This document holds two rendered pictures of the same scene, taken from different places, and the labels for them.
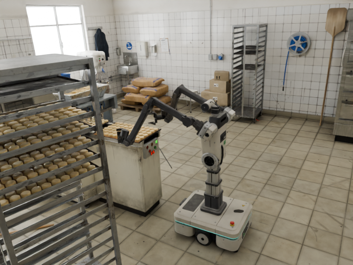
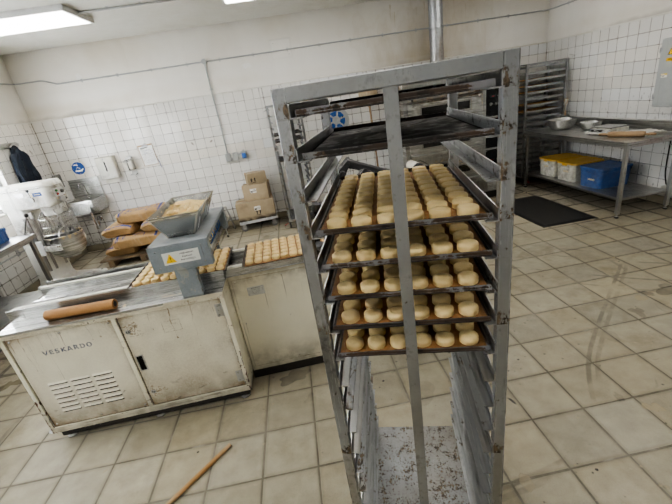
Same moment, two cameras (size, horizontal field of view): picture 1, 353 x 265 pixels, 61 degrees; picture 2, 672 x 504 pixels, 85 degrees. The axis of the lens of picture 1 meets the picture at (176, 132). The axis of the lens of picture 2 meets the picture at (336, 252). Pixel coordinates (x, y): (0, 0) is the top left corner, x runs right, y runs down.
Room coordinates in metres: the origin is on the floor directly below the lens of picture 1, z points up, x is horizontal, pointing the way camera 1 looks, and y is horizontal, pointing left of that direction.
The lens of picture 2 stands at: (0.87, 1.65, 1.79)
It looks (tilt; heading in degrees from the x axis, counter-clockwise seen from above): 23 degrees down; 324
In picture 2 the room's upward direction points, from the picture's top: 9 degrees counter-clockwise
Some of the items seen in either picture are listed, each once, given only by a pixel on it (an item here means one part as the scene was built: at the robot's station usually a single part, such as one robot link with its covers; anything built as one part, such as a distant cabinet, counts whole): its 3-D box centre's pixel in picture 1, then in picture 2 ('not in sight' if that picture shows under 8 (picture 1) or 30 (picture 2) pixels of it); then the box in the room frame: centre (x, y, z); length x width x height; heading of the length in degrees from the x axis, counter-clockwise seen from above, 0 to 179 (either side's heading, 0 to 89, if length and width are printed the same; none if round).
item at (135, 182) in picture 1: (126, 168); (290, 306); (3.00, 0.58, 0.45); 0.70 x 0.34 x 0.90; 59
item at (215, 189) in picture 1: (213, 198); not in sight; (2.46, -0.33, 0.36); 0.13 x 0.13 x 0.40; 60
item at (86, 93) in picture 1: (82, 94); (186, 214); (3.26, 1.01, 1.25); 0.56 x 0.29 x 0.14; 149
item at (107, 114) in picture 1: (85, 115); (197, 248); (3.26, 1.01, 1.01); 0.72 x 0.33 x 0.34; 149
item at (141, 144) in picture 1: (71, 129); (181, 279); (3.19, 1.18, 0.87); 2.01 x 0.03 x 0.07; 59
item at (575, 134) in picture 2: not in sight; (588, 161); (2.69, -4.14, 0.49); 1.90 x 0.72 x 0.98; 147
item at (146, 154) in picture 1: (151, 148); not in sight; (2.81, 0.27, 0.77); 0.24 x 0.04 x 0.14; 149
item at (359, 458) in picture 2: (43, 222); (363, 394); (1.78, 0.97, 0.69); 0.64 x 0.03 x 0.03; 134
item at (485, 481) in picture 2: (72, 260); (465, 409); (1.49, 0.70, 0.60); 0.64 x 0.03 x 0.03; 134
